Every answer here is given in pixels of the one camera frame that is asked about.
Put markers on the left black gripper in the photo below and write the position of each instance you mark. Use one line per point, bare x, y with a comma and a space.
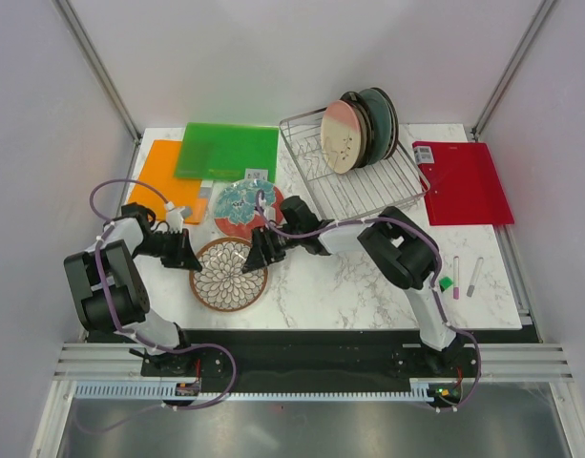
184, 256

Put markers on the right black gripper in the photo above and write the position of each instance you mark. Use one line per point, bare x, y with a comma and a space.
263, 250

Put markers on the brown floral pattern plate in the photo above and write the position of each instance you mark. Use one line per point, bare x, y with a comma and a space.
221, 285

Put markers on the red blue flower plate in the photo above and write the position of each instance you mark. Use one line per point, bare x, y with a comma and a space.
234, 212

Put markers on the pink beige leaf plate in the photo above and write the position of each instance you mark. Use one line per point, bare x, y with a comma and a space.
340, 139

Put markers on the dark red rimmed beige plate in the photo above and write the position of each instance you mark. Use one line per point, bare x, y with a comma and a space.
360, 138

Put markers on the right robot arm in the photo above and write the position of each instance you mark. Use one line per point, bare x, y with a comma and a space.
403, 252

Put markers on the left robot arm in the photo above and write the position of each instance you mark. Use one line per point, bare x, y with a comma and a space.
108, 292

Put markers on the orange plastic folder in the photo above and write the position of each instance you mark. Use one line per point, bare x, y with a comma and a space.
158, 171

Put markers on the green plastic folder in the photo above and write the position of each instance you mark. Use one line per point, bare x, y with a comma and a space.
227, 152

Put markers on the black gold rimmed plate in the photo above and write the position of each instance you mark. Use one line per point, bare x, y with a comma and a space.
356, 101

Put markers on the black green highlighter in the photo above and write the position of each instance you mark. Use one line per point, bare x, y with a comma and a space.
446, 283

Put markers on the teal green plate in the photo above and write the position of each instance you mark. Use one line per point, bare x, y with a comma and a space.
382, 123

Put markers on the dark striped plate behind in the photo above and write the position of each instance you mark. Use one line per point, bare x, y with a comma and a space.
395, 125

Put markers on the white pink pen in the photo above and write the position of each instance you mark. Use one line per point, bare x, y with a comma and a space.
456, 278

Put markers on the white grey pen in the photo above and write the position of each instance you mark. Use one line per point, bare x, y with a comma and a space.
475, 276

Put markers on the red plastic folder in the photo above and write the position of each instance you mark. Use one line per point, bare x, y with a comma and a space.
464, 187

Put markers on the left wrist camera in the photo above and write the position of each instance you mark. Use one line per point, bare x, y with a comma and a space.
175, 216

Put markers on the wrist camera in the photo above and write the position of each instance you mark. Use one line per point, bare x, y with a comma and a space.
175, 216
269, 212

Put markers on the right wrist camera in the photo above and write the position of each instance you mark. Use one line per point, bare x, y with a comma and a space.
269, 212

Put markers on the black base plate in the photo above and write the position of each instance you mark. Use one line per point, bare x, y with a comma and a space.
295, 362

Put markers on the metal wire dish rack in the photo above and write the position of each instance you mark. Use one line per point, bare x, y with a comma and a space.
360, 193

